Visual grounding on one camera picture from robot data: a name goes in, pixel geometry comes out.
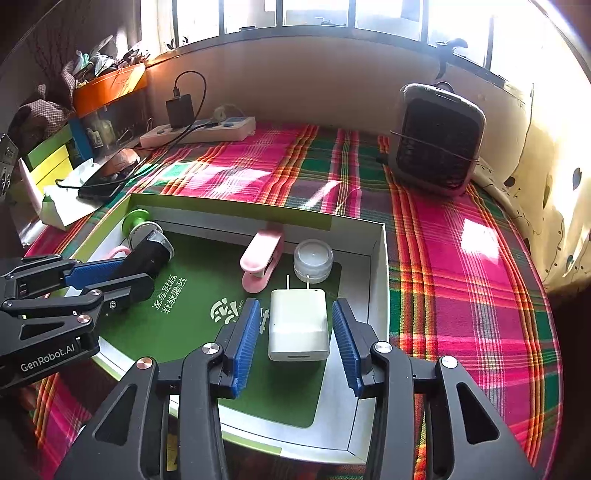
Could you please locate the pile of assorted clutter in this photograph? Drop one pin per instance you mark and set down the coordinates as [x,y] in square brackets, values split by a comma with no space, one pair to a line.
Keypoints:
[101,60]

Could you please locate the white power strip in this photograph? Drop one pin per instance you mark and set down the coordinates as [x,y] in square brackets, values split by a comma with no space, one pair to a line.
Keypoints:
[231,129]

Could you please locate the brown checked cloth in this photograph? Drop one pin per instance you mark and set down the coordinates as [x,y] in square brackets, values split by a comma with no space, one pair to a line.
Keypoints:
[41,115]

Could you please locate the grey desk fan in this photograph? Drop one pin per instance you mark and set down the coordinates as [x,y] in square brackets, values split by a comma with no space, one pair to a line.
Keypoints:
[434,138]

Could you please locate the white wall charger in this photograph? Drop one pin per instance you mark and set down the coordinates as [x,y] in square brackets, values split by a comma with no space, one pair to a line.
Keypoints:
[298,323]

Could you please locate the black window hook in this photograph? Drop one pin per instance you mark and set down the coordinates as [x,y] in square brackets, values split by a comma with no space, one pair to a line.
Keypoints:
[455,44]

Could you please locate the window frame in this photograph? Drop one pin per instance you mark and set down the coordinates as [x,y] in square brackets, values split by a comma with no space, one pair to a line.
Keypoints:
[353,11]

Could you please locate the grey power plug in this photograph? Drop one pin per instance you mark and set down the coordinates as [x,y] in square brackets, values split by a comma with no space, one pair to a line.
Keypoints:
[219,115]

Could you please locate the plaid blanket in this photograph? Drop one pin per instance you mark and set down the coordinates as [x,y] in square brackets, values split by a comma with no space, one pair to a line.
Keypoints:
[438,277]

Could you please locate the black smartphone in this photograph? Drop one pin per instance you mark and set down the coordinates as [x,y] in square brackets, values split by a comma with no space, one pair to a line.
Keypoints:
[101,189]

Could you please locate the green and white spool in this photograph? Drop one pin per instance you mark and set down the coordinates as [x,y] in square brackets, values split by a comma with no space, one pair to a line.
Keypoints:
[136,221]

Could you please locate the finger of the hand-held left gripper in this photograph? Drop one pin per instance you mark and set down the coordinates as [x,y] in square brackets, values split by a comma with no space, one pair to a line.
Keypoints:
[129,288]
[92,272]

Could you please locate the pink stapler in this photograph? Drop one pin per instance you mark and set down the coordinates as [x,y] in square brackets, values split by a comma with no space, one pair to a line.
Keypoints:
[261,251]

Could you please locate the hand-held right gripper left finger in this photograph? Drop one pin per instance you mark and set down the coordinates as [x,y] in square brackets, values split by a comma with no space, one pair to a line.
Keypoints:
[244,346]

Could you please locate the orange box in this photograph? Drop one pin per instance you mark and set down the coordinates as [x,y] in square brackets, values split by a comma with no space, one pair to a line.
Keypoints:
[111,90]

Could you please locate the cream floral cloth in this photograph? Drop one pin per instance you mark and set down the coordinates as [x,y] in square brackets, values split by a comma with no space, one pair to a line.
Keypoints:
[554,207]

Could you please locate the green cardboard box lid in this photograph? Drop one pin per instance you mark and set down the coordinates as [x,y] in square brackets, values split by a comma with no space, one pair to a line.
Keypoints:
[194,332]

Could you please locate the black charger brick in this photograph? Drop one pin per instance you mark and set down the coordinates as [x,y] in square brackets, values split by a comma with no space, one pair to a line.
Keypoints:
[180,110]

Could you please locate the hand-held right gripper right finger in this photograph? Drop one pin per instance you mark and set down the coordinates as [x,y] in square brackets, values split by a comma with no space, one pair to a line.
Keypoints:
[346,350]

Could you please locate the green and yellow box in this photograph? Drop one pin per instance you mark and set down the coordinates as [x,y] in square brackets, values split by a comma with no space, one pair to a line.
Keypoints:
[51,161]

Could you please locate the black flashlight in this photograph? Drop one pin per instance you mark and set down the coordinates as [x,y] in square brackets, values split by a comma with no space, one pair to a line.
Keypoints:
[150,251]

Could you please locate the pink plastic loop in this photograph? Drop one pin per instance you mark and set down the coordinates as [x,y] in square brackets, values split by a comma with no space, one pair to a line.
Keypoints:
[115,251]

